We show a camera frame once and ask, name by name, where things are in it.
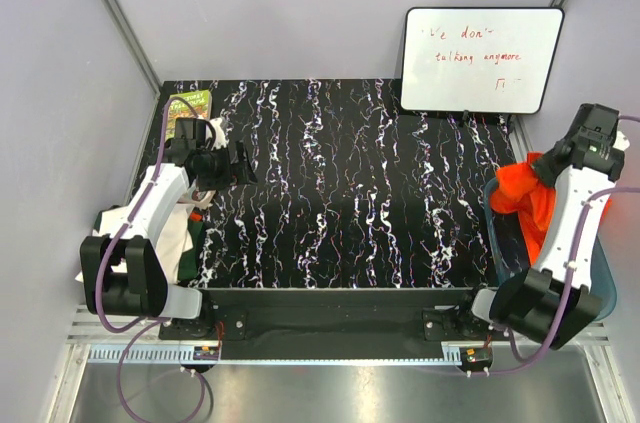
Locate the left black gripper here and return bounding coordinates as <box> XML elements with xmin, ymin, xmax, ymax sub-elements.
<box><xmin>197</xmin><ymin>140</ymin><xmax>257</xmax><ymax>191</ymax></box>

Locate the orange t shirt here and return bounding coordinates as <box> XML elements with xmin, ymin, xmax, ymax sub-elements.
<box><xmin>490</xmin><ymin>153</ymin><xmax>615</xmax><ymax>265</ymax></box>

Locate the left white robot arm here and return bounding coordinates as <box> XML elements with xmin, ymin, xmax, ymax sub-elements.
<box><xmin>80</xmin><ymin>117</ymin><xmax>257</xmax><ymax>339</ymax></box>

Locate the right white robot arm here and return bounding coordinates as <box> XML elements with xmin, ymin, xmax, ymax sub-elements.
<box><xmin>453</xmin><ymin>103</ymin><xmax>628</xmax><ymax>349</ymax></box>

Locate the green treehouse book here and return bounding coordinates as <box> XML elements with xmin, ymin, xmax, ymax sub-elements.
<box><xmin>166</xmin><ymin>90</ymin><xmax>212</xmax><ymax>139</ymax></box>

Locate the white folded t shirt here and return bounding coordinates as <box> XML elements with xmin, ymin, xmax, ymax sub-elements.
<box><xmin>92</xmin><ymin>203</ymin><xmax>194</xmax><ymax>284</ymax></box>

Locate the dark folded t shirt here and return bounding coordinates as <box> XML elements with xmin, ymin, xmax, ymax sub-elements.
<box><xmin>177</xmin><ymin>211</ymin><xmax>206</xmax><ymax>287</ymax></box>

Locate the black marbled table mat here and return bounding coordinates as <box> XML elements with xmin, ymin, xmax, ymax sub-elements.
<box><xmin>160</xmin><ymin>79</ymin><xmax>514</xmax><ymax>289</ymax></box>

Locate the white dry erase board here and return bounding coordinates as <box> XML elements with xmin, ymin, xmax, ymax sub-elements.
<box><xmin>400</xmin><ymin>7</ymin><xmax>564</xmax><ymax>115</ymax></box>

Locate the teal plastic bin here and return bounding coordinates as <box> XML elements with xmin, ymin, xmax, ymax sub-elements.
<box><xmin>483</xmin><ymin>178</ymin><xmax>617</xmax><ymax>321</ymax></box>

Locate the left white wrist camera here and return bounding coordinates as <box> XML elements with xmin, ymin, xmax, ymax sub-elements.
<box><xmin>205</xmin><ymin>117</ymin><xmax>229</xmax><ymax>151</ymax></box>

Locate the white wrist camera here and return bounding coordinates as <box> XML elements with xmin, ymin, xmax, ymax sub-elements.
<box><xmin>613</xmin><ymin>130</ymin><xmax>630</xmax><ymax>152</ymax></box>
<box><xmin>205</xmin><ymin>117</ymin><xmax>229</xmax><ymax>151</ymax></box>

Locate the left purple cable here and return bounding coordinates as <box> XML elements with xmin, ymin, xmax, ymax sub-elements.
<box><xmin>94</xmin><ymin>96</ymin><xmax>221</xmax><ymax>419</ymax></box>

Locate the purple cable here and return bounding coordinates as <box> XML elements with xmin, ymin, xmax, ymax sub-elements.
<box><xmin>479</xmin><ymin>115</ymin><xmax>640</xmax><ymax>379</ymax></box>
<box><xmin>94</xmin><ymin>96</ymin><xmax>221</xmax><ymax>419</ymax></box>

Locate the grey cable duct rail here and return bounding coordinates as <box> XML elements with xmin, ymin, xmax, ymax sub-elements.
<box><xmin>88</xmin><ymin>344</ymin><xmax>220</xmax><ymax>365</ymax></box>

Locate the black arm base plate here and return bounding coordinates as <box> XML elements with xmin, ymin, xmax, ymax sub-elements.
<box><xmin>159</xmin><ymin>288</ymin><xmax>491</xmax><ymax>341</ymax></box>

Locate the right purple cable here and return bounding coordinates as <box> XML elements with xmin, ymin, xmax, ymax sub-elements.
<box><xmin>479</xmin><ymin>115</ymin><xmax>640</xmax><ymax>379</ymax></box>

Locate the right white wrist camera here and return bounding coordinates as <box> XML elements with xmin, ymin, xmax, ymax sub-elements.
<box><xmin>613</xmin><ymin>130</ymin><xmax>630</xmax><ymax>152</ymax></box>

